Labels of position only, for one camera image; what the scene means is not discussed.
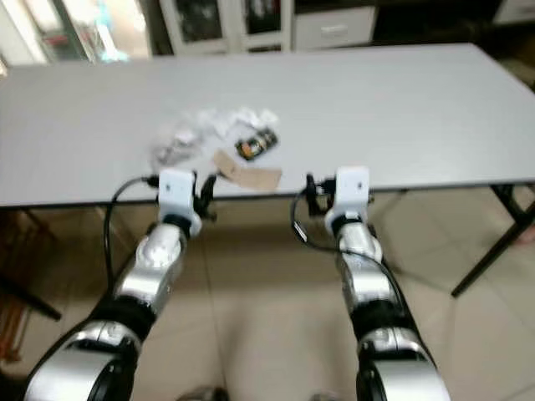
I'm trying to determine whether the clear crumpled plastic wrapper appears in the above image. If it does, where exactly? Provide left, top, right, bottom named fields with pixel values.
left=150, top=113, right=231, bottom=172

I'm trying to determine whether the black snack packet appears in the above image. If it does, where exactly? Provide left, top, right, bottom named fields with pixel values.
left=234, top=128, right=279, bottom=162

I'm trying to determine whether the white crumpled paper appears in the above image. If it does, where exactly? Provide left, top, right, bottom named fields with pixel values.
left=222, top=107, right=279, bottom=139

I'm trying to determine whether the white table with black legs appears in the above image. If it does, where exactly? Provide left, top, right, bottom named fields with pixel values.
left=0, top=42, right=535, bottom=298

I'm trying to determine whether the white drawer cabinet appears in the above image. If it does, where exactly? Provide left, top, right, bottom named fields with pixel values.
left=293, top=5, right=379, bottom=51

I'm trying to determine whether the white glass-door cabinet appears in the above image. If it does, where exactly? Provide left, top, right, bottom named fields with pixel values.
left=159, top=0, right=293, bottom=56

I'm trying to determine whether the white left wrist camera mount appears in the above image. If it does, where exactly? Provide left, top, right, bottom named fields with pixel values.
left=157, top=168, right=203, bottom=239

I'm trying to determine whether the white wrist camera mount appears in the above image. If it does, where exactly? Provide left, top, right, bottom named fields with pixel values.
left=326, top=165, right=372, bottom=236
left=157, top=168, right=203, bottom=239

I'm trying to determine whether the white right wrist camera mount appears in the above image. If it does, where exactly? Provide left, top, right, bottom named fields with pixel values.
left=326, top=165, right=372, bottom=236

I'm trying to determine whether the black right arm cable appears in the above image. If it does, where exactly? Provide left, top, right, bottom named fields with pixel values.
left=290, top=188, right=419, bottom=318

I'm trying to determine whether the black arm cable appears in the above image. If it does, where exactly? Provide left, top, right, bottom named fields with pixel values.
left=290, top=188, right=419, bottom=318
left=104, top=175, right=160, bottom=293

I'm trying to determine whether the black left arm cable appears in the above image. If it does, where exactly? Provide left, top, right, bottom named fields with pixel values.
left=104, top=175, right=160, bottom=293

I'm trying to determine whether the glass door with white frame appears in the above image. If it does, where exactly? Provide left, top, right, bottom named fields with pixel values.
left=0, top=0, right=155, bottom=68

